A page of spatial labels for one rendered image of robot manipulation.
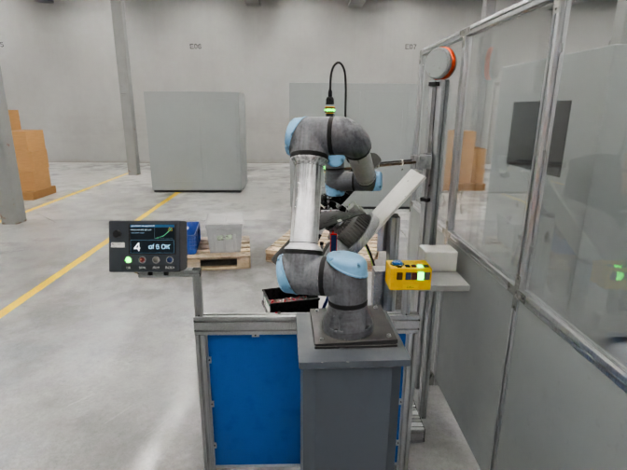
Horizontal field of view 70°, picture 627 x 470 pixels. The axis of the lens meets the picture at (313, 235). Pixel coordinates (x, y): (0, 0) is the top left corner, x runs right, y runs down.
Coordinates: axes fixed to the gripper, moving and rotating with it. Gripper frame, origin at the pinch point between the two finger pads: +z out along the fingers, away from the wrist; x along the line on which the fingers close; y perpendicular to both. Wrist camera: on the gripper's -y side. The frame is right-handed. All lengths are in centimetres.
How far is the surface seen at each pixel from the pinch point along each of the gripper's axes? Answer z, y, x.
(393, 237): 6, 46, 32
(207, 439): -41, 123, -53
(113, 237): -44, 30, -81
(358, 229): -3.0, 39.4, 14.0
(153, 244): -45, 33, -67
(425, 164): 30, 13, 52
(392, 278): -44, 47, 22
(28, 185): 626, 130, -515
